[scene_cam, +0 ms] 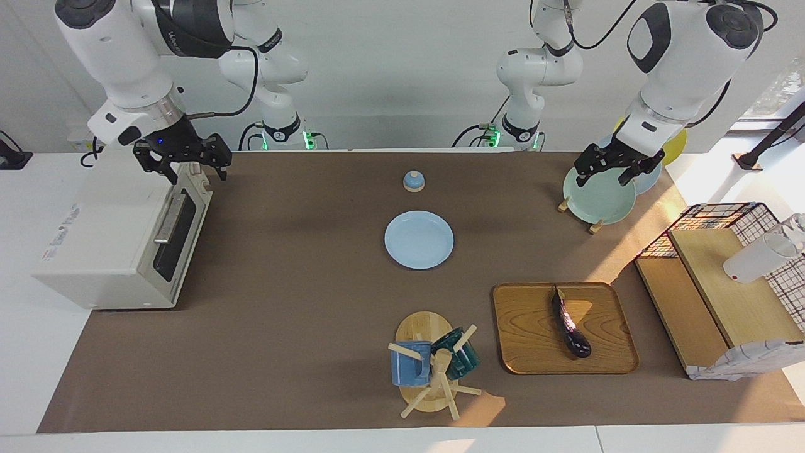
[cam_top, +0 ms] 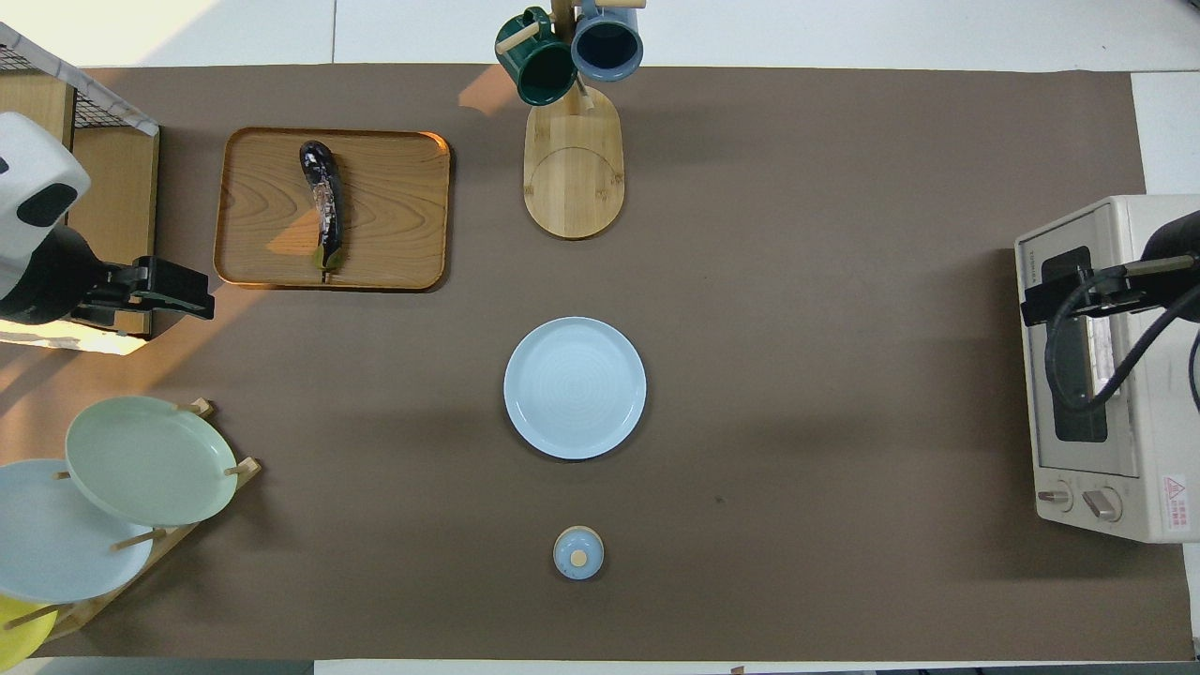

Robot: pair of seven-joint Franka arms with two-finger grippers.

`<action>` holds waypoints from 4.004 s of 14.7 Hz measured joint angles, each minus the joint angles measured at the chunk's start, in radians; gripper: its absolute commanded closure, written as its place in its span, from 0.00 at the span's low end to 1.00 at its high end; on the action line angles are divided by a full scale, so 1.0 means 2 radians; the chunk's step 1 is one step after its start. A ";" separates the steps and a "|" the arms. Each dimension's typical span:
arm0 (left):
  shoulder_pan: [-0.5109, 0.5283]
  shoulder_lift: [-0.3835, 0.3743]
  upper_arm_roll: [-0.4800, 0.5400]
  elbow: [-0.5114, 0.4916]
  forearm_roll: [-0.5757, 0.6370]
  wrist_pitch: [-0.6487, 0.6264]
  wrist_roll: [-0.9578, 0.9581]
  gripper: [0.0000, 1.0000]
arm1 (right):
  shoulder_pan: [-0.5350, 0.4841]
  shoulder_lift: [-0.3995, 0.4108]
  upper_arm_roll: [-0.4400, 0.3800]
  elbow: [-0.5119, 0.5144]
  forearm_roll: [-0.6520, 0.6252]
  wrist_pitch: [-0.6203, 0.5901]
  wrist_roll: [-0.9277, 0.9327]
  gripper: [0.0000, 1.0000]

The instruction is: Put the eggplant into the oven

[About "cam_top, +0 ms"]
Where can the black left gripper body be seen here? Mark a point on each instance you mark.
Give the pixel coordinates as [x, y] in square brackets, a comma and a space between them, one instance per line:
[169, 286]

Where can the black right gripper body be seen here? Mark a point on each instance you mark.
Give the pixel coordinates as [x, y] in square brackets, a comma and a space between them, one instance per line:
[1125, 281]

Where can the light blue round plate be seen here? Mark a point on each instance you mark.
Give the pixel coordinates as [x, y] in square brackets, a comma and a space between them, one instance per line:
[575, 389]

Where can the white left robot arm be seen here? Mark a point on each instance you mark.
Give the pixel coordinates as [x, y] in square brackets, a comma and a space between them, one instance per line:
[37, 262]

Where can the cream toaster oven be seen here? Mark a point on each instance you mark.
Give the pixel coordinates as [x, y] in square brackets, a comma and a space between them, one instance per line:
[1162, 422]

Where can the silver oven knob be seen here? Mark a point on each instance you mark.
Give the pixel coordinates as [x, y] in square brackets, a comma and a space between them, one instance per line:
[1102, 504]
[1057, 497]

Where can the pale green plate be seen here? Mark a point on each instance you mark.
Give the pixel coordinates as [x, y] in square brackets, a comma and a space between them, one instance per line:
[150, 459]

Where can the wooden plate rack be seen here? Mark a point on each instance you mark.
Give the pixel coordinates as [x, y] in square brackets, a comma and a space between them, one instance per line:
[246, 467]

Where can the red warning sticker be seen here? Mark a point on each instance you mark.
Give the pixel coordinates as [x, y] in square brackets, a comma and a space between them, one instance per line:
[1176, 503]

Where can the wooden serving tray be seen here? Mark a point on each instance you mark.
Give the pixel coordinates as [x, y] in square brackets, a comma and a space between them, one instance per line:
[394, 216]

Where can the light blue racked plate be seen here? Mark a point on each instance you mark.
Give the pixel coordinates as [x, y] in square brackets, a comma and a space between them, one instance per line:
[56, 544]

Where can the brown table mat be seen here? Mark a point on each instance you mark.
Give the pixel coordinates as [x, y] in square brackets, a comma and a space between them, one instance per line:
[797, 328]

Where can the yellow plate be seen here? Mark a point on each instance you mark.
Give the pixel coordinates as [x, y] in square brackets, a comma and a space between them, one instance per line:
[19, 637]

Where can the wooden mug tree stand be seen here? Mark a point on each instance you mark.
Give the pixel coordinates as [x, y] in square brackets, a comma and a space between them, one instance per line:
[574, 178]

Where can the dark green mug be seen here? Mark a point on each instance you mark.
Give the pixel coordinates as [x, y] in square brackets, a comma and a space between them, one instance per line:
[539, 70]

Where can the blue mug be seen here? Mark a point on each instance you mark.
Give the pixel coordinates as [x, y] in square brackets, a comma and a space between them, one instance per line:
[607, 47]

